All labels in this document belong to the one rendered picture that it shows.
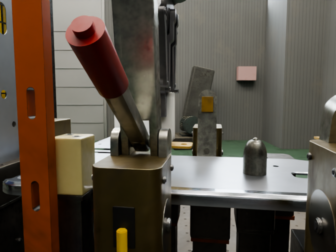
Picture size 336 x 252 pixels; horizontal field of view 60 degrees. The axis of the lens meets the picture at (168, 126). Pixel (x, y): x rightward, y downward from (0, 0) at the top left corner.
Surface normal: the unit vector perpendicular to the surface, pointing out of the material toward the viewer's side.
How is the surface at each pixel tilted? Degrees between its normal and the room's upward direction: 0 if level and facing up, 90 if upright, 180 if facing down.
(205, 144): 78
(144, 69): 99
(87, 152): 90
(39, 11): 90
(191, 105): 90
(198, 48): 90
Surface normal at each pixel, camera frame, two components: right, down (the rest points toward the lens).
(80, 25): -0.13, -0.46
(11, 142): 0.99, 0.01
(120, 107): -0.08, 0.89
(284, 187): 0.00, -1.00
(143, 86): -0.15, 0.25
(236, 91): 0.00, 0.10
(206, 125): -0.15, -0.11
